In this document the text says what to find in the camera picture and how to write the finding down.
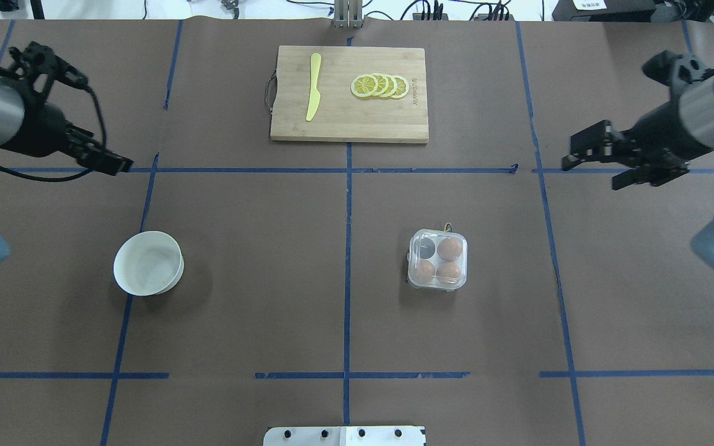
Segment clear plastic egg box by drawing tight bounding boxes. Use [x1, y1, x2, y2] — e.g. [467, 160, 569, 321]
[406, 225, 469, 292]

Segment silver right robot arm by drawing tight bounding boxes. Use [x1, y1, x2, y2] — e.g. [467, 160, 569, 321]
[561, 50, 714, 270]

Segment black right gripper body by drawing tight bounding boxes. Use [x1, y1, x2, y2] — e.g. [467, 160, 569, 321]
[619, 102, 689, 174]

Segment brown egg in box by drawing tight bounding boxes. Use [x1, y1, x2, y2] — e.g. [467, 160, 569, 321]
[436, 262, 462, 286]
[437, 237, 464, 262]

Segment brown egg from bowl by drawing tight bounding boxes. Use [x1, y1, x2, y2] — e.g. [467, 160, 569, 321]
[409, 259, 436, 285]

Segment brown egg in box front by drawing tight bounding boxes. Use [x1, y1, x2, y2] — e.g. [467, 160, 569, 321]
[436, 262, 462, 286]

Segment aluminium frame post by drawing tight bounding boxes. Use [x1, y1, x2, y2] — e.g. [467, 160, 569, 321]
[332, 0, 364, 29]

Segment white ceramic bowl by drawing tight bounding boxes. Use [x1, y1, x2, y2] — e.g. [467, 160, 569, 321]
[113, 230, 185, 297]

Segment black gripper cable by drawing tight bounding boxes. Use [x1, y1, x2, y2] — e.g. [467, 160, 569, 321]
[0, 77, 108, 183]

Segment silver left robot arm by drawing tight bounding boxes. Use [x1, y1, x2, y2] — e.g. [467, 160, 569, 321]
[0, 68, 133, 263]

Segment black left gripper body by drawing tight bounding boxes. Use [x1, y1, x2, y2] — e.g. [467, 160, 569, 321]
[4, 103, 77, 158]

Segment yellow plastic knife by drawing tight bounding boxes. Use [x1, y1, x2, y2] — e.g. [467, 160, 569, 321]
[306, 53, 322, 122]

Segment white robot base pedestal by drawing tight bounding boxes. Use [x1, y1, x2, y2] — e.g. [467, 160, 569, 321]
[262, 426, 427, 445]

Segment brown egg in box rear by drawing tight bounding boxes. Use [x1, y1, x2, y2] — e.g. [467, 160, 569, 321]
[437, 237, 464, 262]

